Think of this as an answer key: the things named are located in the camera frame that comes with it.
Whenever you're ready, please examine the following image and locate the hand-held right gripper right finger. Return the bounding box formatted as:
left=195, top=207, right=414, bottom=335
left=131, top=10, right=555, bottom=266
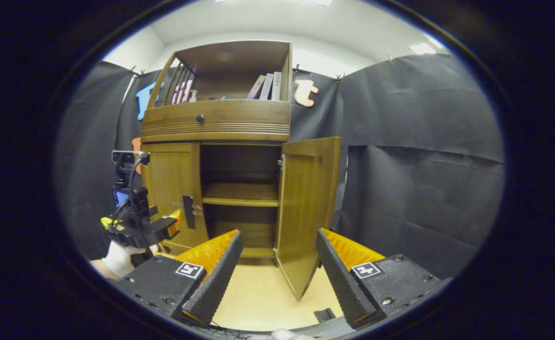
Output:
left=315, top=228, right=442, bottom=329

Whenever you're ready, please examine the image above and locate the grey book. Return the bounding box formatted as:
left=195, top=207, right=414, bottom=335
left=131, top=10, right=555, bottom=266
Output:
left=260, top=73, right=274, bottom=100

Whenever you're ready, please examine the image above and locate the large ceiling light panel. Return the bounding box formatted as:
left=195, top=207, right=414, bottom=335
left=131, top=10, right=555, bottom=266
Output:
left=216, top=0, right=333, bottom=7

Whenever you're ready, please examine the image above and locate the black cable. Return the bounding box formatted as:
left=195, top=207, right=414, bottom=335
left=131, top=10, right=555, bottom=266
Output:
left=116, top=158, right=147, bottom=227

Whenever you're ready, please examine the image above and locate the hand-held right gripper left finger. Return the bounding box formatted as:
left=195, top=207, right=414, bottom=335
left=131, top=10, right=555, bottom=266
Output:
left=117, top=230, right=244, bottom=327

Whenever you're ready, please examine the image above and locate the wooden cabinet drawer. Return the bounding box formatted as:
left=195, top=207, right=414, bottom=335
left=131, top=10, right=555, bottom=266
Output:
left=141, top=100, right=291, bottom=142

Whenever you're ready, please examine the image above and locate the wooden cabinet door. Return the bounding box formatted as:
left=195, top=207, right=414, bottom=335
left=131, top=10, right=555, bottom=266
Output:
left=275, top=137, right=342, bottom=302
left=141, top=143, right=210, bottom=251

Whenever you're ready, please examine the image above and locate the black backdrop cloth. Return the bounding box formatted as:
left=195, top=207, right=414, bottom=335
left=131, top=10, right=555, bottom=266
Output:
left=53, top=53, right=505, bottom=279

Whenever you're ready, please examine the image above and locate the wooden double-door shoe cabinet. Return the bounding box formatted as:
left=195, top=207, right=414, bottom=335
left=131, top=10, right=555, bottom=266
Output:
left=138, top=40, right=292, bottom=259

